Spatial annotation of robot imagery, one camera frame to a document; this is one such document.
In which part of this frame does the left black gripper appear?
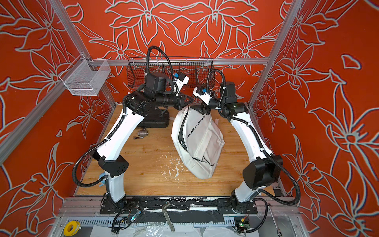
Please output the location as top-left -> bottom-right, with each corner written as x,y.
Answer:
154,90 -> 195,111

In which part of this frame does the white backpack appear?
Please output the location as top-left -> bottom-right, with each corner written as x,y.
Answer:
171,106 -> 225,179

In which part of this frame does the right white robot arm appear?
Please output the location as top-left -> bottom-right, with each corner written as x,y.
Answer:
193,69 -> 301,213

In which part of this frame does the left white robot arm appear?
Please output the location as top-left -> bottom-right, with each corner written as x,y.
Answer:
72,46 -> 193,210

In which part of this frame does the blue mug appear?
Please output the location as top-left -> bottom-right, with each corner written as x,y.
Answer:
99,173 -> 108,187

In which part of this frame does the silver wrench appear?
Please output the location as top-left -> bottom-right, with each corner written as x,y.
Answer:
268,203 -> 283,237

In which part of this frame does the yellow tape roll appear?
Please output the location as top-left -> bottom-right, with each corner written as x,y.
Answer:
63,221 -> 81,237

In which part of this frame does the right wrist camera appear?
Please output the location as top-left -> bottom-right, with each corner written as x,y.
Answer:
193,86 -> 211,105

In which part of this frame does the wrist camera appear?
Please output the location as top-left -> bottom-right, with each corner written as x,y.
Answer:
174,72 -> 189,95
193,86 -> 211,105

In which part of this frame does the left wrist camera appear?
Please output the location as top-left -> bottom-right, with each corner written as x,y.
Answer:
174,72 -> 189,95

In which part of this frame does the black wire wall basket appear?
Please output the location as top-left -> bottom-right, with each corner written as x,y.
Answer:
126,56 -> 215,89

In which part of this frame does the white wire wall basket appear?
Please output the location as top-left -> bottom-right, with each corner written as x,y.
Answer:
59,54 -> 111,96

